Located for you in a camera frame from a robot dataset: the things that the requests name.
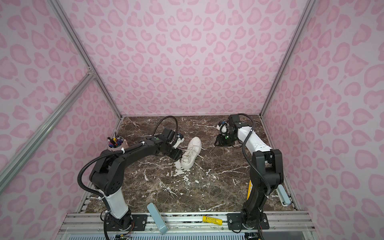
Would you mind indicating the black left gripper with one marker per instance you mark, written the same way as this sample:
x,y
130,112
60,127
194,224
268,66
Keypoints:
x,y
177,154

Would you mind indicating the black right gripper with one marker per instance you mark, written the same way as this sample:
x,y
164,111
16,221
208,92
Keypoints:
x,y
221,142

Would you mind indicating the white shoelace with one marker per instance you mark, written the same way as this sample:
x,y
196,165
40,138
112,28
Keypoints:
x,y
194,149

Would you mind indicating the white knit sneaker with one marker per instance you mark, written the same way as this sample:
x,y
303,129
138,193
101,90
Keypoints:
x,y
188,159

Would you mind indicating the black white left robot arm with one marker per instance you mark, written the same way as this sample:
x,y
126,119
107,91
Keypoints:
x,y
108,175

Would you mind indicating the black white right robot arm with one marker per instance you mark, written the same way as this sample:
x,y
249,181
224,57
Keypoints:
x,y
266,174

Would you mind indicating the yellow calculator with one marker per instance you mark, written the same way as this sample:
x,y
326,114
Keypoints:
x,y
250,187

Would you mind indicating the pink pen cup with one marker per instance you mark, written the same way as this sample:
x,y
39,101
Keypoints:
x,y
124,145

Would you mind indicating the coloured pens in cup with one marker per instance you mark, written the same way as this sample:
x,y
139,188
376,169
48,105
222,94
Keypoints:
x,y
115,141

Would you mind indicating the yellow marker tube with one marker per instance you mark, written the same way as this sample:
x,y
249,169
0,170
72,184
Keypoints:
x,y
212,220

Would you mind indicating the light blue eraser block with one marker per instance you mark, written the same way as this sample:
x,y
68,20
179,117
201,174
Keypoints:
x,y
158,219

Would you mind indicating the light blue stapler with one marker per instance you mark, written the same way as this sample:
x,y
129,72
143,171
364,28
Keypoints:
x,y
283,196

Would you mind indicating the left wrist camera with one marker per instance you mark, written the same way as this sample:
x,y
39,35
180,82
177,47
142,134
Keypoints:
x,y
172,138

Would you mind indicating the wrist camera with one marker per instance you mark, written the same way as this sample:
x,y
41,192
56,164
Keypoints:
x,y
172,138
228,127

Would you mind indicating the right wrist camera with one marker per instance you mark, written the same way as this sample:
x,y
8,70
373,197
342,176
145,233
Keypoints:
x,y
228,127

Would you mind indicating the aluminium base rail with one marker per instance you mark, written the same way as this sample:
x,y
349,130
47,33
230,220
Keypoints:
x,y
284,225

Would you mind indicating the aluminium corner frame post right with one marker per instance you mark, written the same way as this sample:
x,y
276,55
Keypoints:
x,y
310,7

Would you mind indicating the aluminium corner frame post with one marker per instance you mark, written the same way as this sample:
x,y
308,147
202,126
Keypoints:
x,y
310,7
79,46

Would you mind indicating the diagonal aluminium frame bar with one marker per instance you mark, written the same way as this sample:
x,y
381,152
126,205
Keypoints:
x,y
19,160

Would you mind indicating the aluminium corner frame post left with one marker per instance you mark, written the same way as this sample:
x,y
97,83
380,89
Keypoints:
x,y
79,46

